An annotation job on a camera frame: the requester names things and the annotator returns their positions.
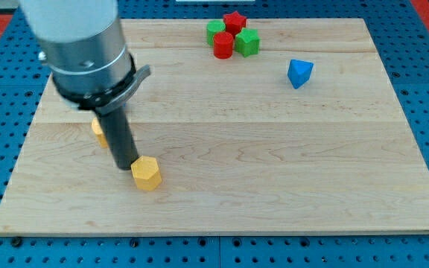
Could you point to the green cylinder block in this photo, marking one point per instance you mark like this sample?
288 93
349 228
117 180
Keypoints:
213 27

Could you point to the green star block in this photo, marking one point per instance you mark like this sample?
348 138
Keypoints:
247 42

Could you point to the wooden board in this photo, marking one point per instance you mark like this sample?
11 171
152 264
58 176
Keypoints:
240 151

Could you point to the red cylinder block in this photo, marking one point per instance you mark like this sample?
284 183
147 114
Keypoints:
222 45

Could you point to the yellow block behind rod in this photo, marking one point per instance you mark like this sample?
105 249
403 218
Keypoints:
98 132

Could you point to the blue triangle block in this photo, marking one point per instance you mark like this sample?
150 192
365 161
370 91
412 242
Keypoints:
299 72

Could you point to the yellow hexagon block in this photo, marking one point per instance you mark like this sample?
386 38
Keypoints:
146 173

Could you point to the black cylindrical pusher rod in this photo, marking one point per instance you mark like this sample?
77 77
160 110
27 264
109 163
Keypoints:
118 134

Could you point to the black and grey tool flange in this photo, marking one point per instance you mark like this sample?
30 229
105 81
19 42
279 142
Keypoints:
102 100

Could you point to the red star block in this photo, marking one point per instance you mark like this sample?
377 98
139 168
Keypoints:
234 22

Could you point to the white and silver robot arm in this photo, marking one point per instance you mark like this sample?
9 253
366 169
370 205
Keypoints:
83 44

